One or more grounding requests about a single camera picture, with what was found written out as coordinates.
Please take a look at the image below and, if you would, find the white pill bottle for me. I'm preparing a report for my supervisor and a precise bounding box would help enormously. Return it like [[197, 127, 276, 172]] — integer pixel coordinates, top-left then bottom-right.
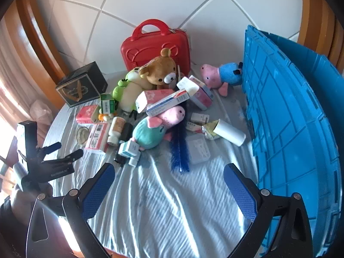
[[107, 117, 126, 147]]

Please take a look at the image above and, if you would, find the black umbrella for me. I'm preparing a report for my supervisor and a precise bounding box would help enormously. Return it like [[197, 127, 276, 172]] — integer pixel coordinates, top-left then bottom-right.
[[114, 122, 134, 167]]

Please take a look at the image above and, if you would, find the clear tape roll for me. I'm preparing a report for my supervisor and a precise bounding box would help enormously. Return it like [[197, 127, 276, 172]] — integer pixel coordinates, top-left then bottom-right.
[[76, 126, 90, 145]]

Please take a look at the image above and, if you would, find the red white barcode box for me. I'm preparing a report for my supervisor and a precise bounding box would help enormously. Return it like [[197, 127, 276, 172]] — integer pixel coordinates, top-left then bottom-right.
[[84, 123, 110, 154]]

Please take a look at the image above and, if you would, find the white plastic bag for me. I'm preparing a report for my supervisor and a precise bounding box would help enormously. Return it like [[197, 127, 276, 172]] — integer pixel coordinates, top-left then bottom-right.
[[30, 100, 54, 126]]

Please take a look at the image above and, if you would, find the pink tissue pack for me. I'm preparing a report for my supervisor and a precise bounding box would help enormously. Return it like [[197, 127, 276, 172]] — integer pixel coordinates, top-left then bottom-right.
[[75, 104, 100, 124]]

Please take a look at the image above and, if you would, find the teal white medicine box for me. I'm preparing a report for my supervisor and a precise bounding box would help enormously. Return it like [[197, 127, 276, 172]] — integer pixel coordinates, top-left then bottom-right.
[[118, 140, 141, 158]]

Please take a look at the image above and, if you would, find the green medicine box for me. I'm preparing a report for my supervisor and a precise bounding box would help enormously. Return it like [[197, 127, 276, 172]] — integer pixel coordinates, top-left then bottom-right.
[[100, 93, 116, 115]]

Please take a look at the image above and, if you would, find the bed sheet striped blue white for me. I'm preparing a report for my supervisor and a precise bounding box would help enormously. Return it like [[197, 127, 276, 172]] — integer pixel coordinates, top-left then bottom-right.
[[44, 86, 258, 257]]

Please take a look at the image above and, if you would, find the white paper tube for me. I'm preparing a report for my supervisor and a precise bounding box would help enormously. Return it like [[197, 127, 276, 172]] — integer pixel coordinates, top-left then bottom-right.
[[213, 119, 246, 147]]

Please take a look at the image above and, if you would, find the black gift box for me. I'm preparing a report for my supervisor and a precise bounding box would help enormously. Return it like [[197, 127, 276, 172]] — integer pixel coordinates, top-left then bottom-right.
[[55, 61, 108, 107]]

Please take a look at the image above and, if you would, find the clear plastic case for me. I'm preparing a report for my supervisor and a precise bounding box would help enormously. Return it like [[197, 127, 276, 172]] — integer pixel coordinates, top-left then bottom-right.
[[186, 133, 210, 164]]

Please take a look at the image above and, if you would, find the green frog plush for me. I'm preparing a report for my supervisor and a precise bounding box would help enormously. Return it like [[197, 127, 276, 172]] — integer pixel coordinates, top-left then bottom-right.
[[112, 67, 155, 113]]

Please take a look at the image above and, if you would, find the pink pig plush teal dress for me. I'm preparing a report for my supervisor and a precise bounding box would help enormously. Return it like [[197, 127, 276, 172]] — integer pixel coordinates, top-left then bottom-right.
[[130, 105, 185, 150]]

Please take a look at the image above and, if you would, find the yellow foil sachet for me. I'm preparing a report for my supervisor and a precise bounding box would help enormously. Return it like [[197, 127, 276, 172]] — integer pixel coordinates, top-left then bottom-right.
[[202, 120, 220, 140]]

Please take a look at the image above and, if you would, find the blue bottle brush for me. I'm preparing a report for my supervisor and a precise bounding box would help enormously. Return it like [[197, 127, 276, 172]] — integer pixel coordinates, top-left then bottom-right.
[[170, 102, 189, 174]]

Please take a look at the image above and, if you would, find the red white small box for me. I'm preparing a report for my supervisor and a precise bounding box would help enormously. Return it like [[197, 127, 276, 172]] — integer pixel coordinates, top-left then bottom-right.
[[186, 122, 203, 134]]

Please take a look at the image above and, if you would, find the small white medicine box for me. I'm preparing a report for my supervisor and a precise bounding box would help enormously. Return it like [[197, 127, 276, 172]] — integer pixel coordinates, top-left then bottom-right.
[[190, 112, 210, 125]]

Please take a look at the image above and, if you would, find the blue plastic crate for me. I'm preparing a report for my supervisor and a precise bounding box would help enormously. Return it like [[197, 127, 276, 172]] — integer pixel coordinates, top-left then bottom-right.
[[242, 26, 343, 256]]

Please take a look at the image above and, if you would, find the brown teddy bear plush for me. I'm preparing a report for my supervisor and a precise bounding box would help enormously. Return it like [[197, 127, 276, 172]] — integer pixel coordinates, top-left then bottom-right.
[[138, 48, 177, 89]]

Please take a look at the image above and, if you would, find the pink white tissue box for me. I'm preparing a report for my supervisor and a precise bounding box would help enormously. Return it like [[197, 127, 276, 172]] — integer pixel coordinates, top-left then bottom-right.
[[177, 75, 213, 111]]

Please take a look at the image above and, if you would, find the long white blue medicine box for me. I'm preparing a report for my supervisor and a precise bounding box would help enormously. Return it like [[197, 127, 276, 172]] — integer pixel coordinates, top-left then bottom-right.
[[146, 89, 189, 117]]

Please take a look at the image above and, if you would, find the pink pig plush blue shirt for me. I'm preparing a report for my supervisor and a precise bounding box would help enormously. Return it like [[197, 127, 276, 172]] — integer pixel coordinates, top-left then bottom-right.
[[200, 62, 243, 97]]

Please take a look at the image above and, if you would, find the red hard-shell case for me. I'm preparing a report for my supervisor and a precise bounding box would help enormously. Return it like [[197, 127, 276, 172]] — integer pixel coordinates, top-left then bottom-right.
[[121, 19, 191, 75]]

